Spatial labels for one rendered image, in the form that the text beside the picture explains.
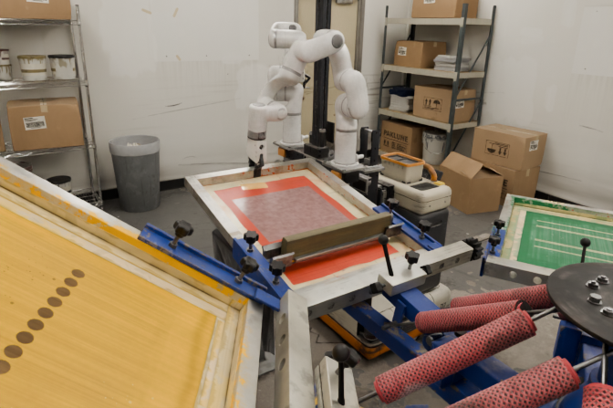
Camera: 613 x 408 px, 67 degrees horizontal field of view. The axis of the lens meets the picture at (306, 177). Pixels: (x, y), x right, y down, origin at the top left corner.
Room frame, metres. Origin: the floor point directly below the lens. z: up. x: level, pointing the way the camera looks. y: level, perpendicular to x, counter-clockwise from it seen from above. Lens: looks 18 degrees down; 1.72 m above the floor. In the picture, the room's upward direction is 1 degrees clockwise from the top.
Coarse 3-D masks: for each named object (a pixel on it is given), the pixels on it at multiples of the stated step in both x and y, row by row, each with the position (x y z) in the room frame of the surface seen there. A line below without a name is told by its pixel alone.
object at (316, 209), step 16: (304, 176) 1.88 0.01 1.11; (272, 192) 1.71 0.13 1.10; (288, 192) 1.72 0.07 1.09; (304, 192) 1.74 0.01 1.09; (320, 192) 1.75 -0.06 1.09; (304, 208) 1.61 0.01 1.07; (320, 208) 1.62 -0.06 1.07; (336, 208) 1.63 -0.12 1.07; (320, 224) 1.51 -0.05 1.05; (352, 256) 1.33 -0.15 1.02; (368, 256) 1.34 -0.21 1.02
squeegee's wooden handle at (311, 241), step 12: (372, 216) 1.40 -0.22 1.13; (384, 216) 1.41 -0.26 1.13; (324, 228) 1.30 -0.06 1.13; (336, 228) 1.31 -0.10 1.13; (348, 228) 1.33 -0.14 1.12; (360, 228) 1.36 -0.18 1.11; (372, 228) 1.39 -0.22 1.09; (384, 228) 1.42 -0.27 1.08; (288, 240) 1.22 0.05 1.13; (300, 240) 1.23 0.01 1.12; (312, 240) 1.26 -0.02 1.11; (324, 240) 1.29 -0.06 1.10; (336, 240) 1.31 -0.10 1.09; (348, 240) 1.34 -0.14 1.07; (288, 252) 1.22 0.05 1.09; (300, 252) 1.24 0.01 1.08; (312, 252) 1.27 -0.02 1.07
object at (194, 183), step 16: (304, 160) 1.97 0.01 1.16; (192, 176) 1.70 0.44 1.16; (208, 176) 1.71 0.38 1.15; (224, 176) 1.74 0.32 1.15; (240, 176) 1.78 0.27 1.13; (320, 176) 1.87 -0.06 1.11; (336, 176) 1.83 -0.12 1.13; (192, 192) 1.61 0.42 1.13; (352, 192) 1.71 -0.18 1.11; (208, 208) 1.48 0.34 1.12; (368, 208) 1.60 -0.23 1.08; (224, 224) 1.38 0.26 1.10; (400, 240) 1.45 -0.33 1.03; (400, 256) 1.30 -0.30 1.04; (352, 272) 1.20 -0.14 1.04; (304, 288) 1.10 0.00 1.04
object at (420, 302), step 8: (416, 288) 1.08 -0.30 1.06; (384, 296) 1.10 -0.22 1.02; (392, 296) 1.08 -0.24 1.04; (400, 296) 1.05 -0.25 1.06; (408, 296) 1.05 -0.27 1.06; (416, 296) 1.05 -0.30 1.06; (424, 296) 1.05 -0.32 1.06; (392, 304) 1.07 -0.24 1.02; (408, 304) 1.03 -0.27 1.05; (416, 304) 1.02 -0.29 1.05; (424, 304) 1.02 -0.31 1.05; (432, 304) 1.03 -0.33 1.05; (408, 312) 1.02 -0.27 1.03; (416, 312) 1.00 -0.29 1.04
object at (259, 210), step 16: (224, 192) 1.67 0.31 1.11; (240, 192) 1.68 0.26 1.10; (256, 192) 1.70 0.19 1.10; (240, 208) 1.56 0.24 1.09; (256, 208) 1.57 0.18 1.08; (272, 208) 1.58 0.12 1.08; (288, 208) 1.59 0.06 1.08; (256, 224) 1.46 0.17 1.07; (272, 224) 1.47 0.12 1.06; (288, 224) 1.49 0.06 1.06; (304, 224) 1.50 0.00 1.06; (272, 240) 1.37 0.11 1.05; (320, 256) 1.31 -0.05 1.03; (336, 256) 1.32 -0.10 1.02; (288, 272) 1.22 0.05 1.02; (304, 272) 1.23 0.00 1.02; (320, 272) 1.23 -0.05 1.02
